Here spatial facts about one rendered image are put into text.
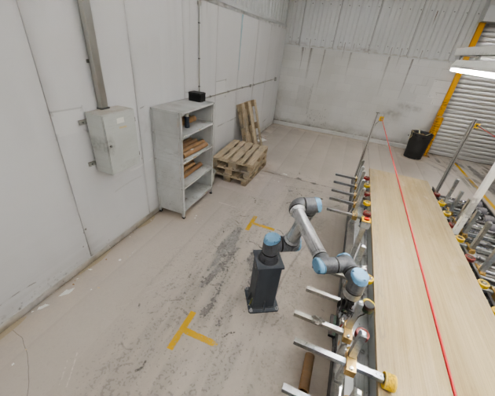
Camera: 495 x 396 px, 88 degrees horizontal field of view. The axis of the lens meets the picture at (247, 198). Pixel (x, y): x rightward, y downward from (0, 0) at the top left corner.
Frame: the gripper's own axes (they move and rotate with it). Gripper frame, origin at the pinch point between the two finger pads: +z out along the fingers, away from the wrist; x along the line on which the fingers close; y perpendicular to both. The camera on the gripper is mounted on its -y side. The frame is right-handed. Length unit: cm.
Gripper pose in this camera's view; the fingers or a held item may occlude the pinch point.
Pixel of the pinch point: (341, 314)
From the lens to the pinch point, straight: 178.0
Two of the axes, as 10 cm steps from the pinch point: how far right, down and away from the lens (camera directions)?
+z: -0.9, 8.5, 5.1
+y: -3.7, 4.5, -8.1
